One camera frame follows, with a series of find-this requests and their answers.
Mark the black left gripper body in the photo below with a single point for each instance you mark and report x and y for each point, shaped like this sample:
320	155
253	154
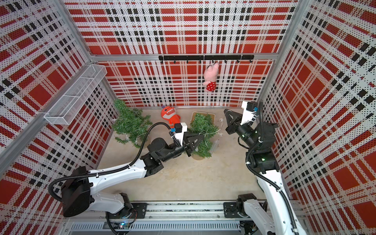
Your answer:
176	151

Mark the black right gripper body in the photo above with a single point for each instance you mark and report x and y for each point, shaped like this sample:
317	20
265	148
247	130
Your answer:
246	133

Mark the green christmas tree wooden base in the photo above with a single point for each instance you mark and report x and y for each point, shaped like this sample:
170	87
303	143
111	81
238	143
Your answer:
131	125

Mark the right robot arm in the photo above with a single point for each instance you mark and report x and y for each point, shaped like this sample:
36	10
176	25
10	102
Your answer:
260	161

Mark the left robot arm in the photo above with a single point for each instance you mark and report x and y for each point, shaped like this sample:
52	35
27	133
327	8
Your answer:
82	191

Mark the red plush monster toy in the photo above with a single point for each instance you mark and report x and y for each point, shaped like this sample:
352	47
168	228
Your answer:
169	114

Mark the pink plush pig toy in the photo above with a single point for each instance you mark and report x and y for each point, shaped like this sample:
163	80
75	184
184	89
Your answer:
210	77

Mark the green circuit board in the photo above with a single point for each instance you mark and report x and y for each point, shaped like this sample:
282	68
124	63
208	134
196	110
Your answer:
122	225

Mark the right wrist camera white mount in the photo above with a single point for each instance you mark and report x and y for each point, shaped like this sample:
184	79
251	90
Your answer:
251	111

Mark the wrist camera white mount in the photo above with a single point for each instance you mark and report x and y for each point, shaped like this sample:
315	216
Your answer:
177	133
251	111

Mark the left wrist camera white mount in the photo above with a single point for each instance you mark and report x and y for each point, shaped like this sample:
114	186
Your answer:
177	133

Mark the black hook rail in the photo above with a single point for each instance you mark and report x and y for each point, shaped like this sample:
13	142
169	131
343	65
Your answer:
212	58

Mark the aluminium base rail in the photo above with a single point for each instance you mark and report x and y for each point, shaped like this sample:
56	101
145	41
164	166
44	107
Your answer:
166	217

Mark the white wire mesh basket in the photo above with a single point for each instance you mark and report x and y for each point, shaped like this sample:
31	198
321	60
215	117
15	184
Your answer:
64	111

